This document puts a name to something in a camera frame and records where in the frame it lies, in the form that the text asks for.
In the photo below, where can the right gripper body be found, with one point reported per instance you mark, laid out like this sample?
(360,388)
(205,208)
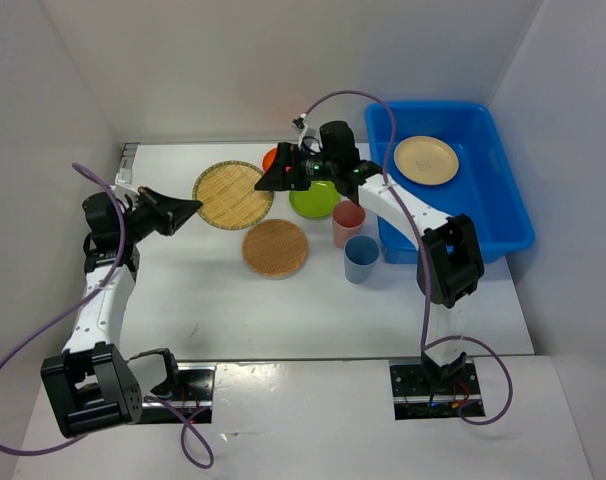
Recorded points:
(313,167)

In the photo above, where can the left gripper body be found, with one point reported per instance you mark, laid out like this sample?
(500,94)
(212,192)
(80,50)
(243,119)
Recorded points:
(143,220)

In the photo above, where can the orange plate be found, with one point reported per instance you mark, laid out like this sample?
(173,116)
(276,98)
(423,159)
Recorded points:
(268,159)

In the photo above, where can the green plate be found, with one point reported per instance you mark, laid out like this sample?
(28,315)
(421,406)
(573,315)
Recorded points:
(317,202)

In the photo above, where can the light woven bamboo tray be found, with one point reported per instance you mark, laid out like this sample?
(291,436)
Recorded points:
(229,198)

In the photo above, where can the pink cup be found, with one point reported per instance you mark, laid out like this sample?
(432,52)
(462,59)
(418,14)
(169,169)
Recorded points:
(347,221)

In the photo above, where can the brown woven bamboo tray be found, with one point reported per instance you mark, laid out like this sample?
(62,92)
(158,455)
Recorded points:
(275,248)

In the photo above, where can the beige plate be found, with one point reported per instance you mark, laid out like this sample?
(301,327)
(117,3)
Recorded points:
(426,160)

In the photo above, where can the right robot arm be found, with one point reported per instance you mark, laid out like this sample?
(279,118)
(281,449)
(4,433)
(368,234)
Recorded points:
(449,264)

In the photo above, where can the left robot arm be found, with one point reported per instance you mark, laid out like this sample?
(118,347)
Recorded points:
(90,385)

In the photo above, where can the blue plastic bin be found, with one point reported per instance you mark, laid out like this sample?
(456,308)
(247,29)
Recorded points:
(484,188)

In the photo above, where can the blue cup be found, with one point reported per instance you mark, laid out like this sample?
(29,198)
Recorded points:
(360,255)

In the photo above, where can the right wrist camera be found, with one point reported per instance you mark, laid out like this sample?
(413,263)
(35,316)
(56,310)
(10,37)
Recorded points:
(305,131)

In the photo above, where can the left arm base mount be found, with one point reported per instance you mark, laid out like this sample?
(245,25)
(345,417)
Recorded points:
(191,394)

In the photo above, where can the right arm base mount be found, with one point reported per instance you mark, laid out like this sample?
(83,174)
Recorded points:
(415,398)

